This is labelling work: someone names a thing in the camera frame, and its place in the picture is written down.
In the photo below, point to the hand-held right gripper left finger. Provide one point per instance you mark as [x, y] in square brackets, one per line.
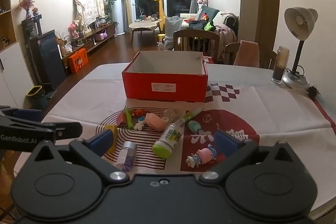
[101, 140]

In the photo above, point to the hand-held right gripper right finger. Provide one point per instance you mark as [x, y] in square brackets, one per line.
[228, 142]

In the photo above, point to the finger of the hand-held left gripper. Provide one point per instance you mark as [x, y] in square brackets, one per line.
[26, 115]
[67, 129]

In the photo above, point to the small yellow box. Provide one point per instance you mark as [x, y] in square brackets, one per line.
[115, 129]

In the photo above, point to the pink pig figure toy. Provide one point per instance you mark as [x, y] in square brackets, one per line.
[200, 155]

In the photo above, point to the clear bottle with purple beads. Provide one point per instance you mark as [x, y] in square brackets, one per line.
[127, 155]

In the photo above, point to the small teal oval toy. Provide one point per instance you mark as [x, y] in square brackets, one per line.
[194, 126]

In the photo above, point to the small astronaut toy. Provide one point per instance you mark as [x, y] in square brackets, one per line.
[140, 124]

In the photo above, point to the small orange toy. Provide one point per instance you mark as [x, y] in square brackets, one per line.
[139, 112]

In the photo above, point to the green and white pen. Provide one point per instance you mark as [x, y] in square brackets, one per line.
[187, 116]

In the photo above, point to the pink heart-shaped case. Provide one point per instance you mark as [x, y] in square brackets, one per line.
[155, 123]

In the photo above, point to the green capped white bottle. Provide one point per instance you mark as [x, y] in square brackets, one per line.
[168, 141]

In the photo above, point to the clear correction tape dispenser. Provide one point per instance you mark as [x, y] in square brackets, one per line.
[168, 115]

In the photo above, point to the red cardboard box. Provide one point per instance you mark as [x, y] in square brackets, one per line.
[162, 87]

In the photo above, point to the green trash bin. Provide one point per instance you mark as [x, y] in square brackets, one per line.
[36, 98]

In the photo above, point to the white cabinet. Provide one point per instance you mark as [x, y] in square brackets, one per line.
[10, 74]

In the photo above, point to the black flat panel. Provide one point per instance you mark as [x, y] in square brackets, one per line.
[48, 56]

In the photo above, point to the orange gift box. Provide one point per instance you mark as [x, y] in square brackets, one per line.
[78, 61]

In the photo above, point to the red printed cushion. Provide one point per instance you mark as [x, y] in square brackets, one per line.
[208, 60]

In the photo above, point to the black water dispenser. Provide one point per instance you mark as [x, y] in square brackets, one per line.
[31, 27]

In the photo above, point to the pink towel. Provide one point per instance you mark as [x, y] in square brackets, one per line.
[246, 54]

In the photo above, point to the wooden dining chair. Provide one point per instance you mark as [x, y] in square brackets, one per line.
[197, 33]
[229, 52]

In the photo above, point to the black power plug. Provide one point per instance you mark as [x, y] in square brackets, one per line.
[313, 92]

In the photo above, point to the small pink bag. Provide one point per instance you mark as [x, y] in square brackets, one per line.
[101, 35]

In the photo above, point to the wooden TV cabinet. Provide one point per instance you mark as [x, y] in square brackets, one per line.
[102, 31]

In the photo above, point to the clear plastic bottle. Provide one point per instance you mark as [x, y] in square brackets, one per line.
[160, 46]

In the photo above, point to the vase of pink flowers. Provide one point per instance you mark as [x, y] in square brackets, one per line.
[26, 3]

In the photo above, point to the wooden shelf unit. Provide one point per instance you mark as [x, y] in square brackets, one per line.
[5, 3]

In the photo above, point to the green plush toy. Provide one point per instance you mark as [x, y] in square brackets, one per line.
[208, 26]

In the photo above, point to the yellow stool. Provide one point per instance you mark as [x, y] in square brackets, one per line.
[161, 37]

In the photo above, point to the round wooden coffee table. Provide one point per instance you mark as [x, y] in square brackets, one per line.
[144, 24]

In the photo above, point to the sofa with clothes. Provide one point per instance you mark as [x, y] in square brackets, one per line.
[218, 18]

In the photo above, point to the white plastic bag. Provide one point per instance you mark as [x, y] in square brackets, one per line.
[172, 29]

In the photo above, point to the white standing air conditioner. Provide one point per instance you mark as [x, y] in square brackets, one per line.
[116, 8]

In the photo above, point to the potted green plant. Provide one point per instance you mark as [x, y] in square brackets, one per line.
[110, 1]

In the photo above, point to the grey desk lamp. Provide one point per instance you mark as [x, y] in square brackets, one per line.
[299, 22]

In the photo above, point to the yellow giraffe toy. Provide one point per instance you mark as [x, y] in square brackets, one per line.
[160, 11]

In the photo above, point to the pink plush toy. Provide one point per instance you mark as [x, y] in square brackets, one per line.
[202, 1]

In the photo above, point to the white printed wall hanging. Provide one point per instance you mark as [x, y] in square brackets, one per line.
[86, 8]

